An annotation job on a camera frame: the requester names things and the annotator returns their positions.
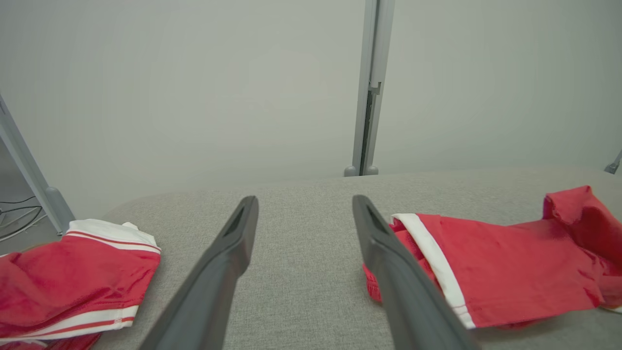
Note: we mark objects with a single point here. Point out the grey partition joint post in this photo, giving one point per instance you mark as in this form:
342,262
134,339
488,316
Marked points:
386,29

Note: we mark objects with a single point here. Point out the grey slanted partition frame post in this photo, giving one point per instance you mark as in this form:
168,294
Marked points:
56,209

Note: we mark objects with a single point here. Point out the small grey partition foot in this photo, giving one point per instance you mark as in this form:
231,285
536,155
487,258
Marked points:
613,167

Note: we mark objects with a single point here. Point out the red garment with white band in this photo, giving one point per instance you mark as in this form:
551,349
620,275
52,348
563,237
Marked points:
510,262

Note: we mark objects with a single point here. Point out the red garment with white stripes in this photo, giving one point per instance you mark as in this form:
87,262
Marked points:
73,277

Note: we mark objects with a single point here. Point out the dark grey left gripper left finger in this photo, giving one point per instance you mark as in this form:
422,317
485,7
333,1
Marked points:
214,291

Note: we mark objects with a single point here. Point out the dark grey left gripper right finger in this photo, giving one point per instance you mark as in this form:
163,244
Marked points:
408,301

